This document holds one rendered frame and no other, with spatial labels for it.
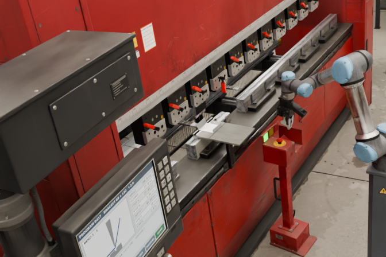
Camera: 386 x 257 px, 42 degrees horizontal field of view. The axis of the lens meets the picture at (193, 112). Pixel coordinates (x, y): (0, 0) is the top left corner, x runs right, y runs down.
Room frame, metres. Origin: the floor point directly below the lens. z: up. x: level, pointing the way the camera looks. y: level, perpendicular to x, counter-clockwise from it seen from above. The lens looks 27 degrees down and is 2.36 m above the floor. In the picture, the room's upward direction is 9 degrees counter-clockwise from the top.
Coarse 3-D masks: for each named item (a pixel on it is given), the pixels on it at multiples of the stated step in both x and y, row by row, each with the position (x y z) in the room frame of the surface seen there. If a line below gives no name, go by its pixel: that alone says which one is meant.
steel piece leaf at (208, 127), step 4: (204, 124) 2.49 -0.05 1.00; (208, 124) 2.48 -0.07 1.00; (212, 124) 2.47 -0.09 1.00; (216, 124) 2.47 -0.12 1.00; (220, 124) 2.44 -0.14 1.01; (200, 128) 2.45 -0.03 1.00; (204, 128) 2.44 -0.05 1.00; (208, 128) 2.44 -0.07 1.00; (212, 128) 2.43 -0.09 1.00; (216, 128) 2.41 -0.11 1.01; (212, 132) 2.39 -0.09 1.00
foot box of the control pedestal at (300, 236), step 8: (280, 216) 2.67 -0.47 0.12; (304, 224) 2.55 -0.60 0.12; (272, 232) 2.55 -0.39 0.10; (280, 232) 2.51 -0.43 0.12; (288, 232) 2.50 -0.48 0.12; (296, 232) 2.49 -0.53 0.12; (304, 232) 2.52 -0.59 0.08; (272, 240) 2.55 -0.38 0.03; (280, 240) 2.51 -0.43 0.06; (288, 240) 2.47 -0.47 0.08; (296, 240) 2.43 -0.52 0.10; (304, 240) 2.51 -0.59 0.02; (312, 240) 2.51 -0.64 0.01; (288, 248) 2.47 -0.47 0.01; (296, 248) 2.43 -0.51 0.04; (304, 248) 2.45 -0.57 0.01
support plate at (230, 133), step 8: (224, 128) 2.41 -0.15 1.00; (232, 128) 2.40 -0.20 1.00; (240, 128) 2.38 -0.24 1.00; (248, 128) 2.37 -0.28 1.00; (200, 136) 2.37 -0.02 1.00; (208, 136) 2.36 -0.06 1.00; (216, 136) 2.35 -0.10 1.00; (224, 136) 2.33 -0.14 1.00; (232, 136) 2.32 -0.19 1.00; (240, 136) 2.30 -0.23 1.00; (248, 136) 2.30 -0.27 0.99; (232, 144) 2.25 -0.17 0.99; (240, 144) 2.23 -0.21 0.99
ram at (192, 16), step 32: (96, 0) 1.96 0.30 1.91; (128, 0) 2.10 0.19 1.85; (160, 0) 2.27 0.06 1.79; (192, 0) 2.46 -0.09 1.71; (224, 0) 2.69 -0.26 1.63; (256, 0) 2.98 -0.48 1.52; (128, 32) 2.07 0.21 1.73; (160, 32) 2.23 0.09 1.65; (192, 32) 2.43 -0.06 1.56; (224, 32) 2.66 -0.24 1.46; (160, 64) 2.20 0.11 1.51; (192, 64) 2.40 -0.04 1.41; (160, 96) 2.17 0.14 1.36
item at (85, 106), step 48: (48, 48) 1.32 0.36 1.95; (96, 48) 1.26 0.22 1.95; (0, 96) 1.03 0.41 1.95; (48, 96) 1.05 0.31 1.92; (96, 96) 1.17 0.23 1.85; (0, 144) 0.93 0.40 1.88; (48, 144) 1.01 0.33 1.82; (0, 192) 0.99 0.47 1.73; (0, 240) 1.00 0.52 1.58; (48, 240) 1.05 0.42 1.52
